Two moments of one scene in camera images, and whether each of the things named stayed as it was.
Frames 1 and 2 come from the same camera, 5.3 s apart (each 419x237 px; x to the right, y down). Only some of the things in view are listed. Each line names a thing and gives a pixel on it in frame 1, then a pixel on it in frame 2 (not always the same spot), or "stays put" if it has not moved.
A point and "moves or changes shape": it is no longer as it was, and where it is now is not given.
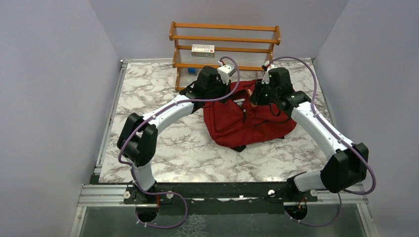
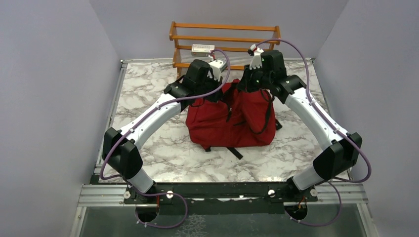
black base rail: x=242 y=198 stays put
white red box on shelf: x=203 y=50 stays put
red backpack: x=236 y=122 moves or changes shape
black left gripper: x=226 y=88 to x=215 y=96
